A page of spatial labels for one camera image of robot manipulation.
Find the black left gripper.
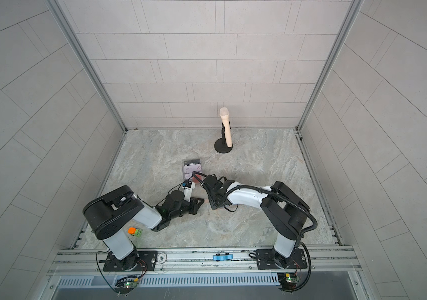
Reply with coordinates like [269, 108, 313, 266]
[169, 197, 206, 221]

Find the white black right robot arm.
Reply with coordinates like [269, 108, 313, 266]
[194, 173, 318, 259]

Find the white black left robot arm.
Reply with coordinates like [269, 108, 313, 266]
[83, 186, 205, 261]

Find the clear plastic package box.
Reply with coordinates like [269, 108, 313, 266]
[182, 159, 202, 183]

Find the black round microphone stand base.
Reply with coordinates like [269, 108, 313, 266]
[214, 125, 233, 154]

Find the orange green toy car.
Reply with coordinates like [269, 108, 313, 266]
[127, 227, 142, 237]

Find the white ventilation grille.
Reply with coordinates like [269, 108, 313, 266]
[58, 272, 280, 288]

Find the black corrugated cable conduit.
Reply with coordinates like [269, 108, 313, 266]
[191, 171, 318, 237]

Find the blue clip on rail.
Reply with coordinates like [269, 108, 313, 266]
[213, 252, 233, 261]

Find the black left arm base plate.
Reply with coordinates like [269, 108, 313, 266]
[102, 250, 158, 272]

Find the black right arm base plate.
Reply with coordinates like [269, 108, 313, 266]
[249, 248, 308, 270]

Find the left circuit board with wires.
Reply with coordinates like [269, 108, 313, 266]
[115, 276, 140, 295]

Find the circuit board with wires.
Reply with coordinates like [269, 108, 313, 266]
[115, 276, 140, 295]
[277, 272, 300, 292]

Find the right circuit board with wires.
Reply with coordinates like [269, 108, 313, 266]
[277, 272, 300, 292]

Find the aluminium front rail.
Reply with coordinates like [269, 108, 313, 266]
[47, 245, 362, 276]

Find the aluminium corner frame post right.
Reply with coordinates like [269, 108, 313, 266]
[297, 0, 363, 133]

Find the aluminium corner frame post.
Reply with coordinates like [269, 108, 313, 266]
[297, 0, 363, 133]
[46, 0, 128, 134]

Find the aluminium corner frame post left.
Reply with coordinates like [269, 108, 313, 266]
[46, 0, 128, 134]

